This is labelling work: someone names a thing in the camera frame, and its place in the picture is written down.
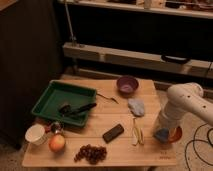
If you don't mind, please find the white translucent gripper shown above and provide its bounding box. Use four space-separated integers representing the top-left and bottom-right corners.
153 111 180 139

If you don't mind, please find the blue sponge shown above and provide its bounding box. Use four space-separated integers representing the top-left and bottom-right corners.
154 128 169 143

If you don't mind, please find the red bowl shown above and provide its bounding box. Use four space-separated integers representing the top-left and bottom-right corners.
168 126 182 143

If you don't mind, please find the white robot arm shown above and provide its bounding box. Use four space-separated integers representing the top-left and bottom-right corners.
153 83 213 143

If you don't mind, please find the purple bowl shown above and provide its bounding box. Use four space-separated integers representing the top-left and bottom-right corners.
116 75 139 94

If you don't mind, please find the grey crumpled cloth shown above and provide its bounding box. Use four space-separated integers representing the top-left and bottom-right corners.
128 98 145 117

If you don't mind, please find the wooden shelf beam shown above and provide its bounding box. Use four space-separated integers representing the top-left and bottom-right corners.
63 42 213 79

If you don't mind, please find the dark rectangular block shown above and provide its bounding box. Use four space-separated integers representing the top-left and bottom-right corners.
103 124 124 143

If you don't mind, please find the thin dark twig utensil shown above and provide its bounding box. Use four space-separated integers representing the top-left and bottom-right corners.
97 93 119 104

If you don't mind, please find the bunch of dark grapes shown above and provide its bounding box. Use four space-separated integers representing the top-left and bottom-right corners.
74 144 107 164

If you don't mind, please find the black brush in tray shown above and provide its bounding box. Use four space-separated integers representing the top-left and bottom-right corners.
58 103 96 116

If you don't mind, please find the upper wooden shelf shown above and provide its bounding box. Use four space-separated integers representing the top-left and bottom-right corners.
57 0 213 19

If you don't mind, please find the small metal red object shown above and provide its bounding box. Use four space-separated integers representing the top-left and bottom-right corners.
45 121 64 134

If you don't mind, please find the green plastic tray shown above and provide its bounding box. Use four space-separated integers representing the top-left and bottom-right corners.
32 81 96 127

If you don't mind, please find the red yellow apple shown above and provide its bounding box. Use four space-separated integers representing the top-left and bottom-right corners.
49 134 65 152

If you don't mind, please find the metal vertical pole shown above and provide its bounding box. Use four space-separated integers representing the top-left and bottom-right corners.
64 0 77 46

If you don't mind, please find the white cup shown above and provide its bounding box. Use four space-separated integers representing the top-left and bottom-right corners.
25 124 46 145

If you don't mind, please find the black cable on floor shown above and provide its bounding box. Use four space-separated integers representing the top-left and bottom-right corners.
184 122 213 171

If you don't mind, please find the black handle on shelf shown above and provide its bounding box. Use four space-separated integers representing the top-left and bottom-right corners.
161 55 191 64

